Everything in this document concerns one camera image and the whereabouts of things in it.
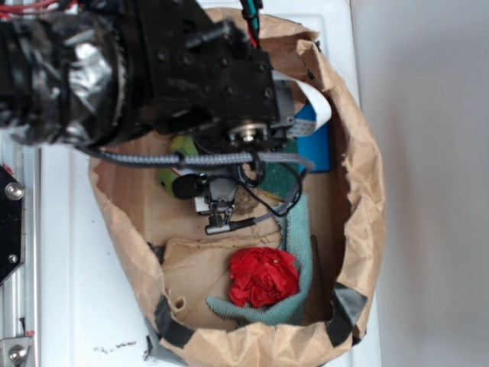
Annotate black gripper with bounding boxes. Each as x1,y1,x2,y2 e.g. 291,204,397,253
128,1,294,152

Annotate green plush animal toy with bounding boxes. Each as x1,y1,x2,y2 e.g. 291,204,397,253
157,135,199,197

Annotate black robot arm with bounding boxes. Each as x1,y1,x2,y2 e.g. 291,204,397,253
1,1,295,151

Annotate green yellow scrub sponge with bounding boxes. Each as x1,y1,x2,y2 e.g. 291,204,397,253
256,139,302,206

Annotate grey brown rock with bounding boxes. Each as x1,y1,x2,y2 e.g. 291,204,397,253
235,187,259,216

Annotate blue rectangular block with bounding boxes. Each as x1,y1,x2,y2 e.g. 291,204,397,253
296,123,332,173

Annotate teal microfibre cloth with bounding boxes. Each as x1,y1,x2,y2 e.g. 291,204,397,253
206,194,313,326

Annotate brown paper lined bin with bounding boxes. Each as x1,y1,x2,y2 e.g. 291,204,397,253
89,11,386,366

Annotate red crumpled cloth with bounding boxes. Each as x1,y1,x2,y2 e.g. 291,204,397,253
229,247,300,308

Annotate grey braided cable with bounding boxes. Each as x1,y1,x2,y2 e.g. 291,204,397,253
76,143,316,234

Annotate white flat ribbon cable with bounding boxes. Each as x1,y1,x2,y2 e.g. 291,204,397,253
271,70,332,138

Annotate black metal bracket plate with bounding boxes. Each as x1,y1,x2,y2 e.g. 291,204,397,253
0,165,24,285

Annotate aluminium frame rail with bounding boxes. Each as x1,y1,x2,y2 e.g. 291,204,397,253
1,132,40,366

